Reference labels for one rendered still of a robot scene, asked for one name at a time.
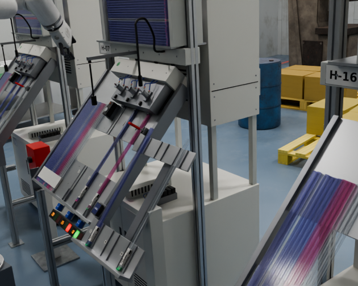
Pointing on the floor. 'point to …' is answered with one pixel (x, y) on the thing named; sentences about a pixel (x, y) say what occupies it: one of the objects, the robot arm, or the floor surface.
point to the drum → (268, 96)
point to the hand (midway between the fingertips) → (71, 49)
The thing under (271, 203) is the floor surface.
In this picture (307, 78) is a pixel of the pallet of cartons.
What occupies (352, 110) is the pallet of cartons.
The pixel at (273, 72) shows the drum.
